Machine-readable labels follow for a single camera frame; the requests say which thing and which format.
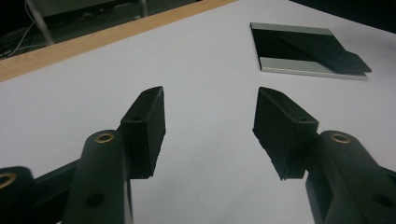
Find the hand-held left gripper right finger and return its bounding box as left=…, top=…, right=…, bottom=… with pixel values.
left=252, top=86, right=396, bottom=224

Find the white cable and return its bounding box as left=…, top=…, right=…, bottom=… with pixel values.
left=0, top=3, right=48, bottom=60

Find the white metal stand pole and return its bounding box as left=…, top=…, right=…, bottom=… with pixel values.
left=25, top=0, right=56, bottom=47
left=139, top=0, right=149, bottom=19

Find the silver photo frame black back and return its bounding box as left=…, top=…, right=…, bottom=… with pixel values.
left=249, top=21, right=369, bottom=81

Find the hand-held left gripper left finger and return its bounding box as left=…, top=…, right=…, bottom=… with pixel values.
left=62, top=86, right=166, bottom=224

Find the black photo frame stand leg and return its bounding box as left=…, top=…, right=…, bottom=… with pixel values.
left=277, top=32, right=374, bottom=76

